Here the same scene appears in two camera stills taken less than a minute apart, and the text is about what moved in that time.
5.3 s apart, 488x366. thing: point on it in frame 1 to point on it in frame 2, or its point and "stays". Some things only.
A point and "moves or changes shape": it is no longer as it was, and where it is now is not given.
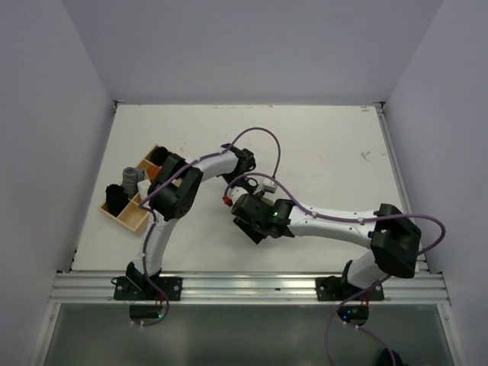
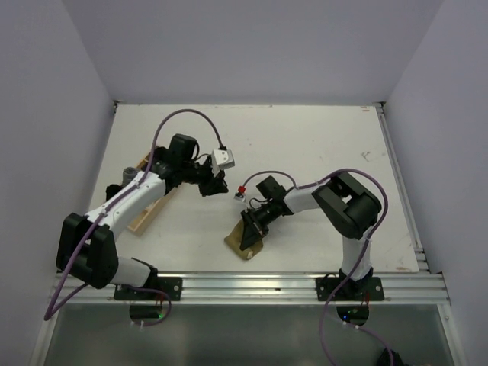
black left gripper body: (229, 177) to (200, 174)
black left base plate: (140, 288) stays
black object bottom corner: (386, 359) stays
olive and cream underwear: (269, 197) moves or changes shape
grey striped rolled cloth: (131, 176) stays
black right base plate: (332, 289) stays
